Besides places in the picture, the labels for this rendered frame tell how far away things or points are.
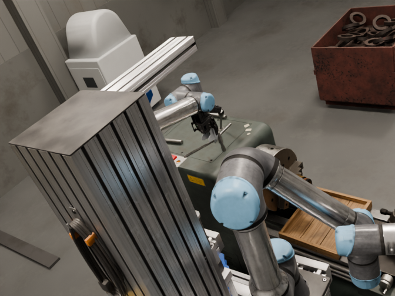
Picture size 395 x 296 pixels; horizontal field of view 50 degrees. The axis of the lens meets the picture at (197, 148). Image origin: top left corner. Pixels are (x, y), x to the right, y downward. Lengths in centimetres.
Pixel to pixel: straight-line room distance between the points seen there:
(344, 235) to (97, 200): 59
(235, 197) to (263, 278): 31
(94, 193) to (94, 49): 433
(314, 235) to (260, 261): 96
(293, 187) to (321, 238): 94
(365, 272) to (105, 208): 66
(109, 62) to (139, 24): 167
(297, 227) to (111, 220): 130
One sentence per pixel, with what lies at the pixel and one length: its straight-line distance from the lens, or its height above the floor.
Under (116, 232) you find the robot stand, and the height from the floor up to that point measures 180.
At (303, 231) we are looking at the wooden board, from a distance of 213.
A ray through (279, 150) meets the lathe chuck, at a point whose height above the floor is 123.
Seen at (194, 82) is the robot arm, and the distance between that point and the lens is 184.
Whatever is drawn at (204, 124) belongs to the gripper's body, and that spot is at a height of 149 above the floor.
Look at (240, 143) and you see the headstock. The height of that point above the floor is 125.
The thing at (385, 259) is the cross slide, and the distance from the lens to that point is 188.
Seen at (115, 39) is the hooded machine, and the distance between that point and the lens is 538.
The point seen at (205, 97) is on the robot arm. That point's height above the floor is 169.
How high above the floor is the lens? 241
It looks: 31 degrees down
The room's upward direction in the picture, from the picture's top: 21 degrees counter-clockwise
